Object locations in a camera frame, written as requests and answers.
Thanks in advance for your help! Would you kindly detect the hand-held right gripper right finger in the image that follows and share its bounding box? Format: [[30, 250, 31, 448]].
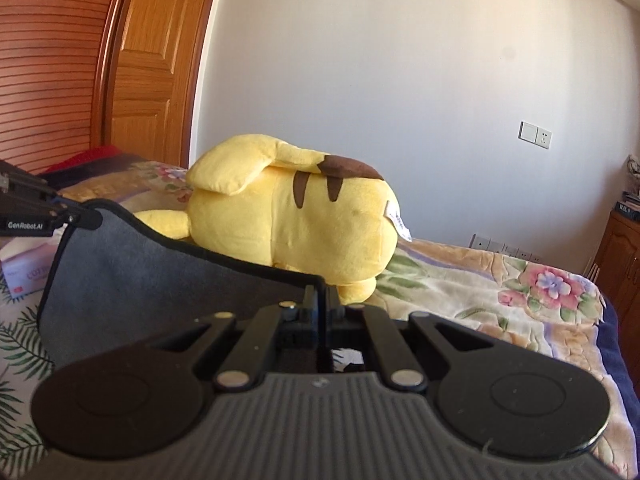
[[319, 285, 502, 394]]

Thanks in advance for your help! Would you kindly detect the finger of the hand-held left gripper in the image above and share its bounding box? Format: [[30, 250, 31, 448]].
[[20, 172, 104, 232]]

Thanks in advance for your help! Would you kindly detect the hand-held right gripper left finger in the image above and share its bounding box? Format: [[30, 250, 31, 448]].
[[149, 284, 320, 392]]

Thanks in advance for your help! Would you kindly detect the grey towel with black edge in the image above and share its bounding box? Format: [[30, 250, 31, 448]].
[[36, 199, 332, 369]]

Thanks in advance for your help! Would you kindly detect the pink tissue box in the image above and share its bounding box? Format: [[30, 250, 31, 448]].
[[0, 241, 64, 297]]

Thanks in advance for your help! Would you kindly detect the red cloth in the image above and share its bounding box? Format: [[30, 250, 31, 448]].
[[41, 144, 122, 177]]

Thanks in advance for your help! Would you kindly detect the yellow plush toy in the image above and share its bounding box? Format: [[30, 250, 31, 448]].
[[134, 133, 414, 306]]

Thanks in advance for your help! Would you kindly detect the leaf print sheet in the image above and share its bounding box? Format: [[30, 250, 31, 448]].
[[0, 280, 57, 442]]

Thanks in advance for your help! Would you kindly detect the wooden louvered wardrobe door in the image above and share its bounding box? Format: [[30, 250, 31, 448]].
[[0, 0, 137, 177]]

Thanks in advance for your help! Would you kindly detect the wooden panel door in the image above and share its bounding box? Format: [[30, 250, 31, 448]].
[[106, 0, 227, 169]]

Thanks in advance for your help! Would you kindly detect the floral bed blanket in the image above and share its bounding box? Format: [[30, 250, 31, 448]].
[[0, 152, 637, 480]]

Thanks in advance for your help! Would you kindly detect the dark blue bed sheet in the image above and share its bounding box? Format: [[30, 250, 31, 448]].
[[597, 294, 640, 463]]

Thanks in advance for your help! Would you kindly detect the wooden cabinet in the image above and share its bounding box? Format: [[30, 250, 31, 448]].
[[592, 209, 640, 357]]

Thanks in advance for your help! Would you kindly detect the stack of books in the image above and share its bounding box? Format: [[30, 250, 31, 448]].
[[613, 199, 640, 222]]

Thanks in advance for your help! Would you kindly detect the row of wall sockets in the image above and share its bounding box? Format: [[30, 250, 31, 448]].
[[469, 233, 544, 264]]

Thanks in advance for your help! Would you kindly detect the white wall switch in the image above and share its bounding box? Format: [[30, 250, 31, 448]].
[[518, 120, 553, 150]]

